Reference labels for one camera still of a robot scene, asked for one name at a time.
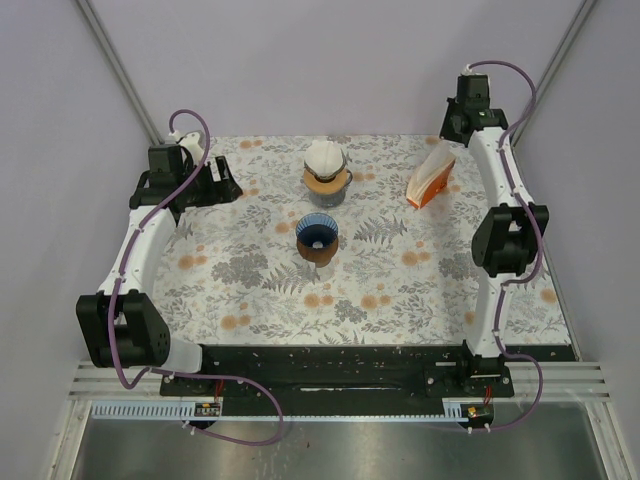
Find paper coffee filter pack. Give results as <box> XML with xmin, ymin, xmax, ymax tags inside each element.
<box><xmin>406</xmin><ymin>141</ymin><xmax>456</xmax><ymax>209</ymax></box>

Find light wooden dripper ring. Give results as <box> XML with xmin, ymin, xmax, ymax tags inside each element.
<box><xmin>301</xmin><ymin>167</ymin><xmax>351</xmax><ymax>196</ymax></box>

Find white paper coffee filter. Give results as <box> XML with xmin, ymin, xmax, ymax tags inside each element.
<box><xmin>304</xmin><ymin>140</ymin><xmax>345</xmax><ymax>162</ymax></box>

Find glass coffee server carafe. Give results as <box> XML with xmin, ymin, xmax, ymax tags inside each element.
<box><xmin>303</xmin><ymin>169</ymin><xmax>353</xmax><ymax>208</ymax></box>

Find clear ribbed glass dripper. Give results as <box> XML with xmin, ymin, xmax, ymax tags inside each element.
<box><xmin>304</xmin><ymin>159</ymin><xmax>346</xmax><ymax>183</ymax></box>

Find dark wooden ring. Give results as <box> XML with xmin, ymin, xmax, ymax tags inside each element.
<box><xmin>295</xmin><ymin>237</ymin><xmax>341</xmax><ymax>269</ymax></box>

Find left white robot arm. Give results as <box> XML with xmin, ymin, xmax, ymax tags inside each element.
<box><xmin>76</xmin><ymin>132</ymin><xmax>243</xmax><ymax>395</ymax></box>

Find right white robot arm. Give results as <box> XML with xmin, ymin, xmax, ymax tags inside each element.
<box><xmin>429</xmin><ymin>73</ymin><xmax>549</xmax><ymax>397</ymax></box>

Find floral patterned table mat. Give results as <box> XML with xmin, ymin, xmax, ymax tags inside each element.
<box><xmin>122</xmin><ymin>133</ymin><xmax>574</xmax><ymax>347</ymax></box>

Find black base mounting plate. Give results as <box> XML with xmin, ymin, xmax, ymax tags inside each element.
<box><xmin>160</xmin><ymin>345</ymin><xmax>514</xmax><ymax>418</ymax></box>

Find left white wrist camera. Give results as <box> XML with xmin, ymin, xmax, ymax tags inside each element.
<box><xmin>167</xmin><ymin>130</ymin><xmax>206</xmax><ymax>165</ymax></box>

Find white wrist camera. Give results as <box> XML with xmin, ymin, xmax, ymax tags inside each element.
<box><xmin>167</xmin><ymin>130</ymin><xmax>206</xmax><ymax>165</ymax></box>
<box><xmin>460</xmin><ymin>64</ymin><xmax>487</xmax><ymax>77</ymax></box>

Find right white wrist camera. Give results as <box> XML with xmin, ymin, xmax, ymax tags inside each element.
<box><xmin>460</xmin><ymin>64</ymin><xmax>487</xmax><ymax>77</ymax></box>

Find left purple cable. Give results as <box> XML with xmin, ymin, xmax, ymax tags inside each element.
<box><xmin>108</xmin><ymin>108</ymin><xmax>284</xmax><ymax>447</ymax></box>

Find purple cable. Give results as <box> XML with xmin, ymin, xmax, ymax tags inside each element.
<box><xmin>462</xmin><ymin>60</ymin><xmax>546</xmax><ymax>435</ymax></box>
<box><xmin>108</xmin><ymin>108</ymin><xmax>284</xmax><ymax>447</ymax></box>

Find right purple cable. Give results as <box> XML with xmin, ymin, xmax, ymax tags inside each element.
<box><xmin>462</xmin><ymin>60</ymin><xmax>546</xmax><ymax>435</ymax></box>

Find white slotted cable duct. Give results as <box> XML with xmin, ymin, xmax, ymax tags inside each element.
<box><xmin>91</xmin><ymin>400</ymin><xmax>469</xmax><ymax>424</ymax></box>

